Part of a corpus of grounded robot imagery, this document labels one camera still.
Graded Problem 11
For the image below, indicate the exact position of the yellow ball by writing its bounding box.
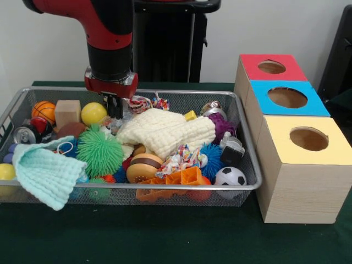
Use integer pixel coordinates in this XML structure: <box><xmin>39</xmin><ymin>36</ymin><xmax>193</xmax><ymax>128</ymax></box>
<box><xmin>81</xmin><ymin>102</ymin><xmax>108</xmax><ymax>127</ymax></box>

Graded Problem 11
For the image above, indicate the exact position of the colourful dotted packet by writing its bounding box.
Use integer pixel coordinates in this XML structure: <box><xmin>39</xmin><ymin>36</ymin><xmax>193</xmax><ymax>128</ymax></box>
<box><xmin>156</xmin><ymin>145</ymin><xmax>209</xmax><ymax>179</ymax></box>

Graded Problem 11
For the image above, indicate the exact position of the wooden box with three holes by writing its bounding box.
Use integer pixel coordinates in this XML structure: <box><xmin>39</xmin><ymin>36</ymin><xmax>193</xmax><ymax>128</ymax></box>
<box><xmin>234</xmin><ymin>53</ymin><xmax>352</xmax><ymax>224</ymax></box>

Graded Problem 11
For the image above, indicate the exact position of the toy burger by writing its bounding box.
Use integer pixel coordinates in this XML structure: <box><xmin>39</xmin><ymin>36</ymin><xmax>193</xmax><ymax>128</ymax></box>
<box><xmin>126</xmin><ymin>153</ymin><xmax>164</xmax><ymax>184</ymax></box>

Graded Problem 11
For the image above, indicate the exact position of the small orange basketball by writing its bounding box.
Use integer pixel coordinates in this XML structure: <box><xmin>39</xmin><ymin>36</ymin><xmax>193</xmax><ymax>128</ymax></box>
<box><xmin>31</xmin><ymin>101</ymin><xmax>57</xmax><ymax>125</ymax></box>

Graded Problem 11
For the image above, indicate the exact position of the black stand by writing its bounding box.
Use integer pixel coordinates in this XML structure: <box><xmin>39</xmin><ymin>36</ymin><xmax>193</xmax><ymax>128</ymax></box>
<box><xmin>318</xmin><ymin>4</ymin><xmax>352</xmax><ymax>111</ymax></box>

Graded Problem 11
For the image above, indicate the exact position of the orange plastic toy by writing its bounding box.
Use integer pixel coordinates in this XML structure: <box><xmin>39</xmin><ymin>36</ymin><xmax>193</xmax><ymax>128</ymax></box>
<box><xmin>136</xmin><ymin>167</ymin><xmax>206</xmax><ymax>202</ymax></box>

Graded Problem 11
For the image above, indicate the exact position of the clear shallow bin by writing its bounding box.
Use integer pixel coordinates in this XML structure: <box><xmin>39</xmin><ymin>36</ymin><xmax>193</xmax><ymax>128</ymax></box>
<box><xmin>0</xmin><ymin>86</ymin><xmax>263</xmax><ymax>207</ymax></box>

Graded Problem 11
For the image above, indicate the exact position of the brown rubber ball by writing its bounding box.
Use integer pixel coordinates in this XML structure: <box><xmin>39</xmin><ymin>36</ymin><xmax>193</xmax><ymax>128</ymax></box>
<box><xmin>57</xmin><ymin>122</ymin><xmax>87</xmax><ymax>140</ymax></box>

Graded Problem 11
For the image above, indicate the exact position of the cream yellow cloth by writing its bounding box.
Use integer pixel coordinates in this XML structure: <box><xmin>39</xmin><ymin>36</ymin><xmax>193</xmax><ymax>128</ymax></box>
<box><xmin>115</xmin><ymin>108</ymin><xmax>217</xmax><ymax>161</ymax></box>

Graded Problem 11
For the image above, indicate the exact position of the black and white soccer ball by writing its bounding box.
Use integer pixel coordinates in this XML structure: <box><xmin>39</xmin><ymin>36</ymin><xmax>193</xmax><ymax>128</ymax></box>
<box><xmin>214</xmin><ymin>167</ymin><xmax>248</xmax><ymax>190</ymax></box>

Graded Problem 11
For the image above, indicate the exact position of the dark green table cloth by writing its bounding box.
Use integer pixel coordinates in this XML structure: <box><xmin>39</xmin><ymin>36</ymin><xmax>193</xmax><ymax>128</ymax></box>
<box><xmin>0</xmin><ymin>81</ymin><xmax>352</xmax><ymax>264</ymax></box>

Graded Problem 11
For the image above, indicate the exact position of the small green spiky ball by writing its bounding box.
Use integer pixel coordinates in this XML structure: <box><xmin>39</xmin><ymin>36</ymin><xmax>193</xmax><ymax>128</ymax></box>
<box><xmin>76</xmin><ymin>125</ymin><xmax>125</xmax><ymax>179</ymax></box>

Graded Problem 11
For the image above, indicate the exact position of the pale wooden block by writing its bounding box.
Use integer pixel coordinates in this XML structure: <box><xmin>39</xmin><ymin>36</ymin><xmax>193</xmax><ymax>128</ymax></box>
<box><xmin>54</xmin><ymin>100</ymin><xmax>83</xmax><ymax>130</ymax></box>

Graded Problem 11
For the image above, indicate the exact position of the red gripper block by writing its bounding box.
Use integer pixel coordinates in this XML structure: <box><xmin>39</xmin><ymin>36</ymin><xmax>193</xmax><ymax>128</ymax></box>
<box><xmin>84</xmin><ymin>67</ymin><xmax>139</xmax><ymax>120</ymax></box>

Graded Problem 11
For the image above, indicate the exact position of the mint green cloth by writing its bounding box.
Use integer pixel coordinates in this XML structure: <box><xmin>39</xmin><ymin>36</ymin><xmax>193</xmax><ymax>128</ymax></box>
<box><xmin>12</xmin><ymin>136</ymin><xmax>88</xmax><ymax>211</ymax></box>

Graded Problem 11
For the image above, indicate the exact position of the silver can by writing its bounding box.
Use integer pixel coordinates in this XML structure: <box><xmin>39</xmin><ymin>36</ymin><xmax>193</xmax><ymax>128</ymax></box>
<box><xmin>13</xmin><ymin>124</ymin><xmax>41</xmax><ymax>145</ymax></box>

